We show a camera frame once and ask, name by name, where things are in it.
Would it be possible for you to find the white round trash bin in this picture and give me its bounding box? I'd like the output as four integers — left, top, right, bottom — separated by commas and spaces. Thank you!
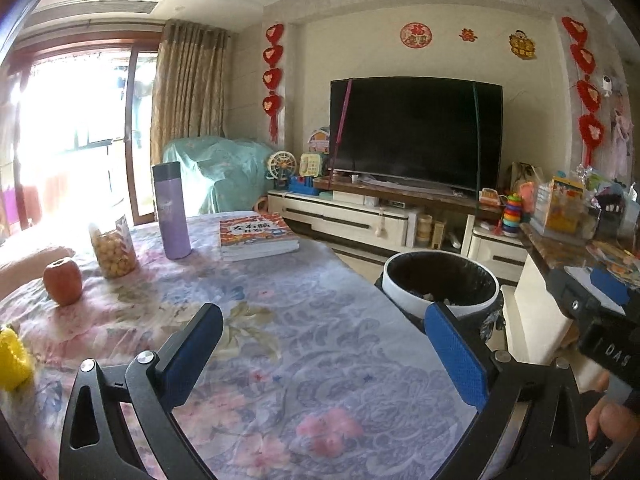
375, 249, 504, 341

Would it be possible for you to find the right hand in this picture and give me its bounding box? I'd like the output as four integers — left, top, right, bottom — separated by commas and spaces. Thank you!
584, 372, 639, 479

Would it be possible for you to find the clear jar of snacks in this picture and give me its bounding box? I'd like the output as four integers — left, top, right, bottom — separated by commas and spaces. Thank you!
89, 216, 138, 280

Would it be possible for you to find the red apple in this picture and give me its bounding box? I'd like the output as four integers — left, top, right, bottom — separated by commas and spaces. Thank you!
42, 257, 82, 307

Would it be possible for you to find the stack of colourful books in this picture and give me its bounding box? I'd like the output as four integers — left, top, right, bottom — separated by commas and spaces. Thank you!
219, 214, 299, 261

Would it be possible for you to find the purple thermos bottle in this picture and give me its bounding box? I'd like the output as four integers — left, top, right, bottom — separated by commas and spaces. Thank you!
152, 162, 191, 260

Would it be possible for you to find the teal covered armchair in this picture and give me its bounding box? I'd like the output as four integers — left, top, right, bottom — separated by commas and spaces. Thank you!
163, 136, 273, 217

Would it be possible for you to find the yellow toy telephone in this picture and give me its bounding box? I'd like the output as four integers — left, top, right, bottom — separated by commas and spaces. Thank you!
299, 153, 324, 178

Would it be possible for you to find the black flat television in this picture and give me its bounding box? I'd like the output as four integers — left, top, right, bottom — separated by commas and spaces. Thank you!
329, 76, 503, 192

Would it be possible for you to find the red hanging knot decoration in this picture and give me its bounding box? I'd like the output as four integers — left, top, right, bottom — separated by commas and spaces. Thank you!
262, 23, 285, 144

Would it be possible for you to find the beige curtain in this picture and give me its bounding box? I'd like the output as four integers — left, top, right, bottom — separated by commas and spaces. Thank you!
150, 20, 230, 165

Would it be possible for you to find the rainbow stacking ring toy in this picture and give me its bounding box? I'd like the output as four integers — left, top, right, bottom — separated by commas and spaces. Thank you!
501, 194, 523, 237

